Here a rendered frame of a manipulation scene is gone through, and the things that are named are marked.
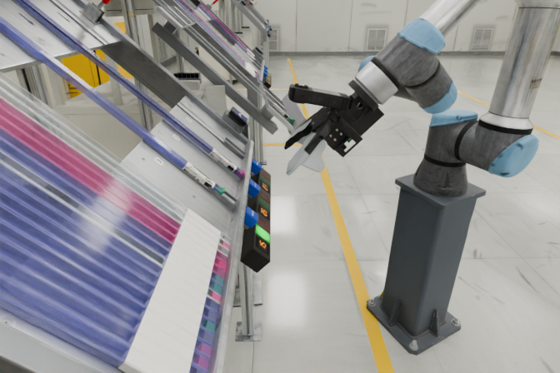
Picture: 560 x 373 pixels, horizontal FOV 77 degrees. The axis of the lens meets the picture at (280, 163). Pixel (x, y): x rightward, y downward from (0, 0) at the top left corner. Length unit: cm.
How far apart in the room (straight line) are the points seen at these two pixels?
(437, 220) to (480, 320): 57
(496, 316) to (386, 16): 756
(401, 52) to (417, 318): 93
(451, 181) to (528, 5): 46
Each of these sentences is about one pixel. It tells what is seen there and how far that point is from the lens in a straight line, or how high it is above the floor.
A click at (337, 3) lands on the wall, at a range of 837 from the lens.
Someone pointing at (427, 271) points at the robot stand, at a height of 31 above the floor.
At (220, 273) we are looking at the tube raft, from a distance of 48.
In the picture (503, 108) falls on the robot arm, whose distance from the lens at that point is 98.
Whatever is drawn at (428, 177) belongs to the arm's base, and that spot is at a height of 59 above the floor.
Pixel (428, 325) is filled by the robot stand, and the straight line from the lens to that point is 142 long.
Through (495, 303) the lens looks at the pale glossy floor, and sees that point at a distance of 167.
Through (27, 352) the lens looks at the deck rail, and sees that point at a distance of 32.
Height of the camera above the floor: 105
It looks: 24 degrees down
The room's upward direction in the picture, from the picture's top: straight up
